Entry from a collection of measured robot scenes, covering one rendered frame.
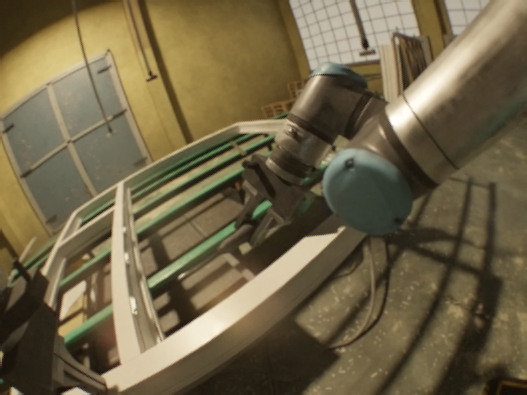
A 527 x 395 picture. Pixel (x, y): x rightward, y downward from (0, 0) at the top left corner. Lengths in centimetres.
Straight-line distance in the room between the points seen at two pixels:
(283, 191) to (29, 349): 42
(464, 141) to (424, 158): 4
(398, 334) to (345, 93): 117
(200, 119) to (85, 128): 360
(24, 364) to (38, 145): 700
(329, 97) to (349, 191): 17
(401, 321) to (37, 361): 135
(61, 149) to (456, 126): 698
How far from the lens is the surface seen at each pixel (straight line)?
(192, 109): 715
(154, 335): 44
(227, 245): 42
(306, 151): 33
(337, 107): 33
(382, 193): 19
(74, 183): 693
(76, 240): 115
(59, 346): 35
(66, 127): 692
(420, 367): 126
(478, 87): 18
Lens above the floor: 118
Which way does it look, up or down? 28 degrees down
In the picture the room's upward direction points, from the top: 19 degrees counter-clockwise
